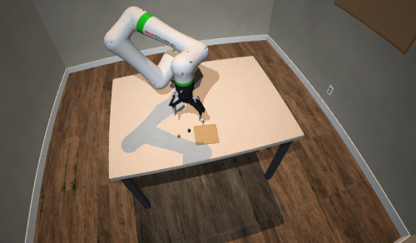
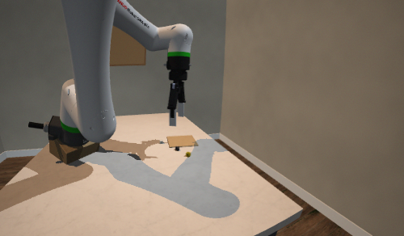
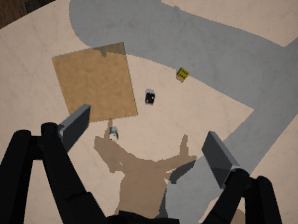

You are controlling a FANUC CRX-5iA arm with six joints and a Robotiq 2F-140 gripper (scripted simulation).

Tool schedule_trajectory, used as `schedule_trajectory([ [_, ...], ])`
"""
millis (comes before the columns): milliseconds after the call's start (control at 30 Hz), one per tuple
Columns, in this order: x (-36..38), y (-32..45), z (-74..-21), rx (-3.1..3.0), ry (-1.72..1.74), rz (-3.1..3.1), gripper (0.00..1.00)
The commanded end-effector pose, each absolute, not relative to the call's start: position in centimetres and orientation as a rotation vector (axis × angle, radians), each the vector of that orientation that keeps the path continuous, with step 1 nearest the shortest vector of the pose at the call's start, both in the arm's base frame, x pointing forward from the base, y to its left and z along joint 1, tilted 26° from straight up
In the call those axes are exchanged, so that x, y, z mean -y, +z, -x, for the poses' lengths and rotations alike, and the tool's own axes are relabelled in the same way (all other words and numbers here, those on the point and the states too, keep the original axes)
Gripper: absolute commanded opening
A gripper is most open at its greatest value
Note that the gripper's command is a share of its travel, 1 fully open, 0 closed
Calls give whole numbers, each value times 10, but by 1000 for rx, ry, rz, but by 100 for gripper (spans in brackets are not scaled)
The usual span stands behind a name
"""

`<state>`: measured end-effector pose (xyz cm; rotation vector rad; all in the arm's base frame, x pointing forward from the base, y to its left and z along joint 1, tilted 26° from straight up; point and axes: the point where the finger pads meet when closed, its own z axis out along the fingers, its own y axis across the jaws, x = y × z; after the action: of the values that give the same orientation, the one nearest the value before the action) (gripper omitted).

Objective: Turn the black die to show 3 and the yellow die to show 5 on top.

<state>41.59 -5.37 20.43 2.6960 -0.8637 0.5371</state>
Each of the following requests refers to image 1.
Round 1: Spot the brown square mat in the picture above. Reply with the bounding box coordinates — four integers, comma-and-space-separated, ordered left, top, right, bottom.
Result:
194, 124, 219, 145

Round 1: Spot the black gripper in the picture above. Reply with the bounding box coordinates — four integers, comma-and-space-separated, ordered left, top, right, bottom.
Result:
169, 91, 205, 121

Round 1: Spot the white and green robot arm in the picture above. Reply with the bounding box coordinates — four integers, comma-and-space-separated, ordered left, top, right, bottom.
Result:
104, 7, 209, 94

